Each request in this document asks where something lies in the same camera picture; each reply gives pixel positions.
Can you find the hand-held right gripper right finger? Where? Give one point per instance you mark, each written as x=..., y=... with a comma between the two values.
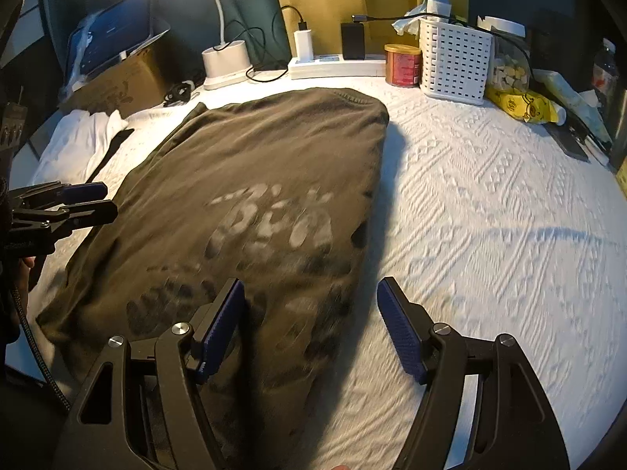
x=399, y=333

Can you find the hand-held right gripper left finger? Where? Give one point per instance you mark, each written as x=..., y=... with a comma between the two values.
x=225, y=323

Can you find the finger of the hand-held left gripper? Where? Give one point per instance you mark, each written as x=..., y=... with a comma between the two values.
x=88, y=189
x=93, y=213

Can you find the brown t-shirt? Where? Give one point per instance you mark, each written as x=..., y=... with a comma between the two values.
x=245, y=156

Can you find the person's left hand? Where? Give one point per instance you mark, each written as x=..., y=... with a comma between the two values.
x=27, y=274

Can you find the white cloth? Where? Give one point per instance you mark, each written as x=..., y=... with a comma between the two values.
x=73, y=142

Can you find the cardboard box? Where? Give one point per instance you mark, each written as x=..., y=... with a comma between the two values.
x=122, y=85

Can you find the white quilted cover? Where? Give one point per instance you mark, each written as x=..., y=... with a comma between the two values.
x=490, y=254

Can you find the tablet with blue screen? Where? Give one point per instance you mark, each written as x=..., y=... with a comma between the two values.
x=112, y=29

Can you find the white desk lamp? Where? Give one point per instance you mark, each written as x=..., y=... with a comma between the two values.
x=228, y=63

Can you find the dark teal curtain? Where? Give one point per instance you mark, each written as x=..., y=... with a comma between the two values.
x=171, y=0

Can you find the black phone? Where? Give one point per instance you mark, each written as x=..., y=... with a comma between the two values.
x=568, y=142

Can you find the yellow snack bag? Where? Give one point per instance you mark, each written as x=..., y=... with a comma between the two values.
x=519, y=105

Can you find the white charger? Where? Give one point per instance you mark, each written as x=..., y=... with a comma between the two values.
x=303, y=45

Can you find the red candle jar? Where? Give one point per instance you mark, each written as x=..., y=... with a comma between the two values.
x=402, y=66

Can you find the white power strip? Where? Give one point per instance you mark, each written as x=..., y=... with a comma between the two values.
x=333, y=67

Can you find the yellow patterned tissue box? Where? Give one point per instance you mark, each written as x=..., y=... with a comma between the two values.
x=622, y=171

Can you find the white perforated basket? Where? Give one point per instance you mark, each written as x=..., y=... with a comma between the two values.
x=455, y=61

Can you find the clear snack jar white lid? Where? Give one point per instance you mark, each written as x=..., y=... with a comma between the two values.
x=512, y=68

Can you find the white wipes pack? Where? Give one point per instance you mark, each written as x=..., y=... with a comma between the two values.
x=578, y=103

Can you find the black charger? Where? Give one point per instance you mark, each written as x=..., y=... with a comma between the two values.
x=353, y=41

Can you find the steel tumbler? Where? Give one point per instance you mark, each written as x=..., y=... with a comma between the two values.
x=618, y=127

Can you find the crumpled white tissue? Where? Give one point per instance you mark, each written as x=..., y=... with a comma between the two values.
x=409, y=20

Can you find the plastic water bottle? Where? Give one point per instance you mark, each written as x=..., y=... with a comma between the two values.
x=605, y=73

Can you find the blue and white bottle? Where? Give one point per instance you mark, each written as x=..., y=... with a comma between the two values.
x=440, y=0

